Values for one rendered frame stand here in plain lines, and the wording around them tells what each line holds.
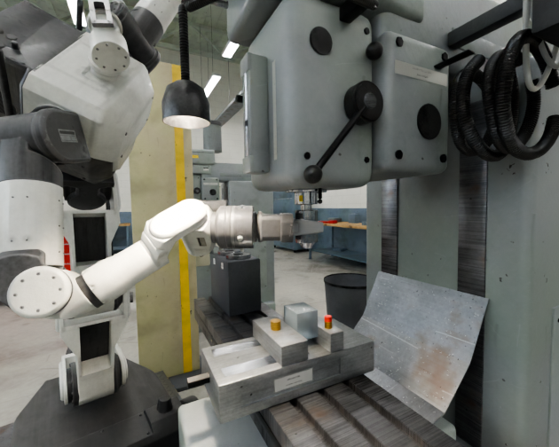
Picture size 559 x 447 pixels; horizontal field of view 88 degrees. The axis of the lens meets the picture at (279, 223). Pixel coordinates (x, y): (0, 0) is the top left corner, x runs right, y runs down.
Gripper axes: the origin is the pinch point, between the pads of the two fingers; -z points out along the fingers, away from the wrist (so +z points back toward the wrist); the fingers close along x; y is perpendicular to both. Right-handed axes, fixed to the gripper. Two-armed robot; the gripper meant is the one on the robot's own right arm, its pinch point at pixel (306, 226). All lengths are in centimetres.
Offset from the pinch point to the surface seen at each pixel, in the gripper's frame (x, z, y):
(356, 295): 166, -60, 68
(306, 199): -2.4, 0.3, -5.4
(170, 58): 854, 304, -449
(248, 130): -6.4, 11.2, -18.0
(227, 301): 38, 22, 28
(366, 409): -10.1, -9.5, 32.7
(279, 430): -13.1, 6.2, 33.7
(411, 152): -3.9, -20.0, -14.3
